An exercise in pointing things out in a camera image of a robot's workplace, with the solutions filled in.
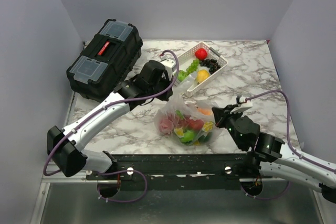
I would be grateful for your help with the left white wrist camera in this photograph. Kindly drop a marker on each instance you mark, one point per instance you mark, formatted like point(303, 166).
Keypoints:
point(169, 64)

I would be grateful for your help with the black plastic toolbox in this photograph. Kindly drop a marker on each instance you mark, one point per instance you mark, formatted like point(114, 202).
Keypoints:
point(106, 60)

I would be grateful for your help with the white perforated plastic basket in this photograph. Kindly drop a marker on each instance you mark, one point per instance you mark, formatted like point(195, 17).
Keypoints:
point(185, 60)

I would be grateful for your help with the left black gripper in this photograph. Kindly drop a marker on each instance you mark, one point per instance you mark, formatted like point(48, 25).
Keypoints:
point(166, 96)

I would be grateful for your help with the green fake grape bunch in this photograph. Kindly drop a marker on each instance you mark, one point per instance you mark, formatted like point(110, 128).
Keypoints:
point(192, 67)

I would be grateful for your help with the dark purple fake grapes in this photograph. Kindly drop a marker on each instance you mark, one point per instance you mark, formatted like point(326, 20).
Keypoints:
point(211, 64)

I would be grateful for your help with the green fake apple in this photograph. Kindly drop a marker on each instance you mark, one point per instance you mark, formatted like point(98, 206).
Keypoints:
point(182, 75)

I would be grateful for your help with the red fake apple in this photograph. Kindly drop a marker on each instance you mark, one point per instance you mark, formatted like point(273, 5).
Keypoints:
point(201, 54)

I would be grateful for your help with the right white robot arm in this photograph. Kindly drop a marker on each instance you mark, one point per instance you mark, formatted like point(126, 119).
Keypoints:
point(271, 156)

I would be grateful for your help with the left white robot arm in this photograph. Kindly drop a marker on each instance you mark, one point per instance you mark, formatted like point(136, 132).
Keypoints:
point(67, 146)

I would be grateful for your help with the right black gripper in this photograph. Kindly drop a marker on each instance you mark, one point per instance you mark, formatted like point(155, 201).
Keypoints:
point(221, 114)

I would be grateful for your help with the black metal mounting rail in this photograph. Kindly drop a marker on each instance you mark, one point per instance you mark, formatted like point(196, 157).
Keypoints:
point(182, 171)

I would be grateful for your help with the clear plastic bag of fruits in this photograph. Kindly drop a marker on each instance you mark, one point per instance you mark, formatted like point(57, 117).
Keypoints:
point(190, 123)

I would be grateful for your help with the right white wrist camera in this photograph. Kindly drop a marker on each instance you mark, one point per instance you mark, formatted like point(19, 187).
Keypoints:
point(242, 104)

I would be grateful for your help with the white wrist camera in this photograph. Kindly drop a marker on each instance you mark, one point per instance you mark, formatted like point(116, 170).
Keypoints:
point(242, 104)
point(169, 64)

